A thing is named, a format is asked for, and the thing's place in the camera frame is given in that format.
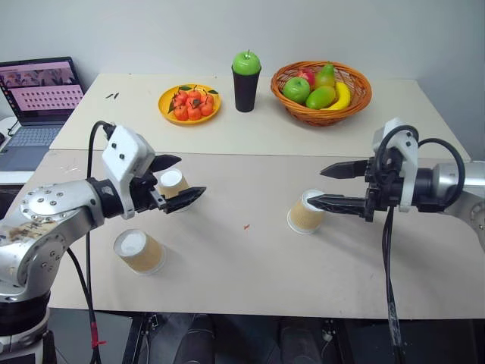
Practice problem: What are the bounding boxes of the red tape tag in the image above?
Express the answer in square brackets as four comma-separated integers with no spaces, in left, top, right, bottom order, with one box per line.
[92,322,108,349]

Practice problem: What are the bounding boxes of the red apple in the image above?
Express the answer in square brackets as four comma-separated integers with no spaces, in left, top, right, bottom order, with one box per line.
[296,67,317,86]

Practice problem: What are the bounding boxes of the green red pear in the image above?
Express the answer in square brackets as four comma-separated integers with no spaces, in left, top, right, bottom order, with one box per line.
[314,62,337,90]

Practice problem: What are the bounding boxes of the brown paper cup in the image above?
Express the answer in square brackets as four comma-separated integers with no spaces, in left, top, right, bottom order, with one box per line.
[113,228,167,277]
[286,189,327,236]
[157,169,190,213]

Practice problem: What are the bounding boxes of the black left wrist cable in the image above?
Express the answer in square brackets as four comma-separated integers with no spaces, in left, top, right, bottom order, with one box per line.
[85,120,117,304]

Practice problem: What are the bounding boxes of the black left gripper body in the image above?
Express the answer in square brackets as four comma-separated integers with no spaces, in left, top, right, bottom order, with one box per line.
[130,171,168,213]

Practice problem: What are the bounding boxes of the orange wicker basket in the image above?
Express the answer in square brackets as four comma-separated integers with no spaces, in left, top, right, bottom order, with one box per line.
[270,60,373,128]

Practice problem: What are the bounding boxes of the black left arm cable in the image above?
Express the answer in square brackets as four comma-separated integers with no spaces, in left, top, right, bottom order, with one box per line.
[66,246,107,364]

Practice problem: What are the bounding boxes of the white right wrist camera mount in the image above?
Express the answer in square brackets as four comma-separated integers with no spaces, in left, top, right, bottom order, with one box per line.
[371,117,421,213]

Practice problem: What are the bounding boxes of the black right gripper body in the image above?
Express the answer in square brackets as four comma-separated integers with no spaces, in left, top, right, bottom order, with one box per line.
[363,146,404,223]

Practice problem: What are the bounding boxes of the green mango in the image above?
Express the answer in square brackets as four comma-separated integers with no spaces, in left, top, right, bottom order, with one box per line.
[305,85,337,111]

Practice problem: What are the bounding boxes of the green apple with stem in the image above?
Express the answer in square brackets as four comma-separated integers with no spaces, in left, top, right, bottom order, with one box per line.
[231,49,262,76]

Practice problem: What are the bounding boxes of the yellow banana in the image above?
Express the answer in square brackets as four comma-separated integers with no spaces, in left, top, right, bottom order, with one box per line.
[321,81,352,111]

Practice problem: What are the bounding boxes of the open laptop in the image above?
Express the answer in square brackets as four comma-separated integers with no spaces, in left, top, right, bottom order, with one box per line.
[0,56,86,172]

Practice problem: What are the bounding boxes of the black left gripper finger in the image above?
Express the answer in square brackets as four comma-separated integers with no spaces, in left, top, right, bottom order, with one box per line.
[151,154,183,174]
[164,186,208,215]

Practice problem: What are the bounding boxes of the dark rounded shape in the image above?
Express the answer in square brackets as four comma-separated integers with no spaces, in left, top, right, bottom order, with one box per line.
[279,318,324,364]
[151,313,217,364]

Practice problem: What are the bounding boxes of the yellow plate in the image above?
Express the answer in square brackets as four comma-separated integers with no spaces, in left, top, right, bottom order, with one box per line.
[158,83,223,127]

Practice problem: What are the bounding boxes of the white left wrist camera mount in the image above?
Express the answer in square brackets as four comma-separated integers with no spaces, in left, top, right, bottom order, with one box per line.
[101,124,156,221]

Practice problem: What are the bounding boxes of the black table frame leg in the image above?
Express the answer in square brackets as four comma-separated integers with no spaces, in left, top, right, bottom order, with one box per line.
[321,318,359,364]
[120,312,160,364]

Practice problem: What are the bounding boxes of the black tumbler cup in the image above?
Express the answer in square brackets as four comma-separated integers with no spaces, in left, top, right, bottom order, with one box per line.
[231,64,262,113]

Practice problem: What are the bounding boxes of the white robot body panel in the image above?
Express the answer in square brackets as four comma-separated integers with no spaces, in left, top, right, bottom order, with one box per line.
[0,330,58,364]

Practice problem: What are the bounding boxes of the black long right gripper cable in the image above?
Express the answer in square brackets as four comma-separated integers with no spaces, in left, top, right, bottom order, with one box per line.
[381,206,403,364]

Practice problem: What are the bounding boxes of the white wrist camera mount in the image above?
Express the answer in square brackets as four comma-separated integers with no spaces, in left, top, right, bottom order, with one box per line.
[101,124,156,221]
[371,117,421,213]

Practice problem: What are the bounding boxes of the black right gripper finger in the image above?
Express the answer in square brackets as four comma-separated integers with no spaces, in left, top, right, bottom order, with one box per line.
[305,193,368,218]
[319,159,371,181]

